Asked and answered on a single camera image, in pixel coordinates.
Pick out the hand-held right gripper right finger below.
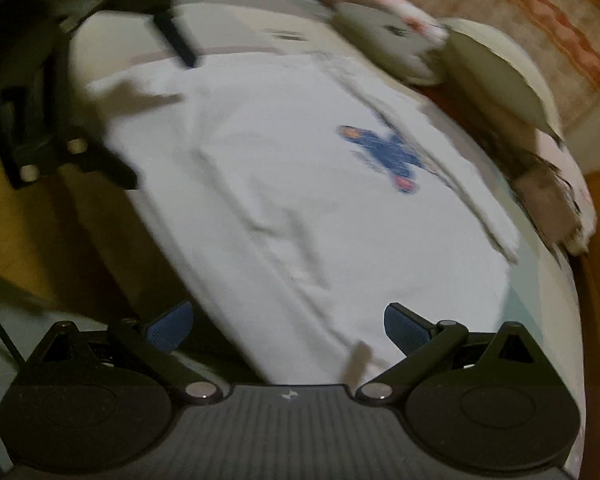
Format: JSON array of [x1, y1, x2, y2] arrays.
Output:
[[355, 302, 551, 405]]

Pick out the grey round cushion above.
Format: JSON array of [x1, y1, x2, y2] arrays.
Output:
[[330, 2, 449, 87]]

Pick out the pink floral pillow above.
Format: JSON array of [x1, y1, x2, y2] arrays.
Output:
[[544, 130, 599, 241]]

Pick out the pink handbag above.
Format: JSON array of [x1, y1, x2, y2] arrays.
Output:
[[509, 155, 594, 257]]

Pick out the white printed sweatshirt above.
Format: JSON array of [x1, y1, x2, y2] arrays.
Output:
[[87, 52, 521, 387]]

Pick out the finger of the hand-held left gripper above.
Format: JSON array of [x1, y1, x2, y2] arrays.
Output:
[[79, 134, 141, 192], [152, 9, 202, 70]]

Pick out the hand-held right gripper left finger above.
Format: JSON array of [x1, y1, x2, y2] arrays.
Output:
[[27, 299, 225, 405]]

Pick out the large cream pillow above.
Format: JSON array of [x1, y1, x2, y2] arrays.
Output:
[[445, 17, 567, 137]]

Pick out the patterned curtain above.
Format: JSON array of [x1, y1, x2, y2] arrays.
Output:
[[380, 0, 600, 132]]

